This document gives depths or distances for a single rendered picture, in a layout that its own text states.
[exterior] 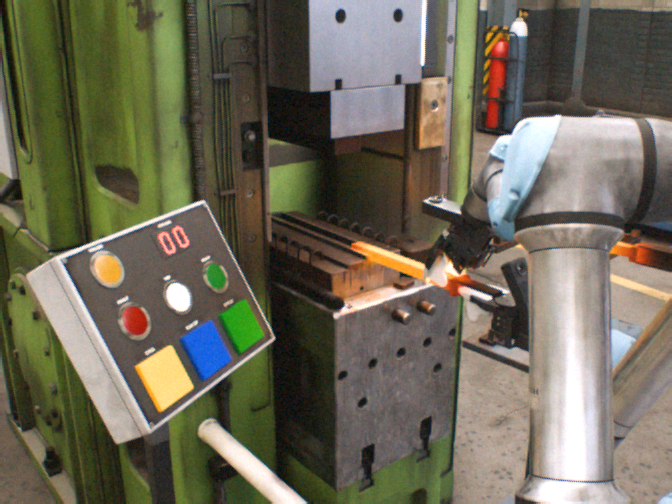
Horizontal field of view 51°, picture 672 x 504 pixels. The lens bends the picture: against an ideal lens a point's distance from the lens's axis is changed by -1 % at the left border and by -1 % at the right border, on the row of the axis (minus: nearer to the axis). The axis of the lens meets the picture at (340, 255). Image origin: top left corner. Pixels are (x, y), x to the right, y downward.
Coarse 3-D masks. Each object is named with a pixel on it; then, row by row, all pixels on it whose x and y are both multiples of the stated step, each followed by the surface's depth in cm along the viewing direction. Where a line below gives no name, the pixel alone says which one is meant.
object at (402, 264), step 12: (372, 252) 158; (384, 252) 157; (384, 264) 155; (396, 264) 152; (408, 264) 149; (420, 264) 149; (420, 276) 147; (456, 276) 142; (468, 276) 141; (456, 288) 139; (480, 288) 135; (492, 288) 135
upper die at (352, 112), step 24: (288, 96) 152; (312, 96) 145; (336, 96) 141; (360, 96) 145; (384, 96) 149; (288, 120) 153; (312, 120) 147; (336, 120) 143; (360, 120) 147; (384, 120) 151
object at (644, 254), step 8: (616, 248) 162; (624, 248) 161; (632, 248) 159; (640, 248) 159; (648, 248) 157; (656, 248) 157; (664, 248) 157; (632, 256) 159; (640, 256) 159; (648, 256) 158; (656, 256) 157; (664, 256) 156; (640, 264) 159; (648, 264) 158; (656, 264) 157; (664, 264) 156
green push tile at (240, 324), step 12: (228, 312) 119; (240, 312) 122; (252, 312) 124; (228, 324) 118; (240, 324) 121; (252, 324) 123; (228, 336) 119; (240, 336) 120; (252, 336) 122; (240, 348) 119
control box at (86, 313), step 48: (144, 240) 111; (192, 240) 120; (48, 288) 100; (96, 288) 101; (144, 288) 108; (192, 288) 116; (240, 288) 125; (96, 336) 98; (144, 336) 104; (96, 384) 102; (192, 384) 109; (144, 432) 100
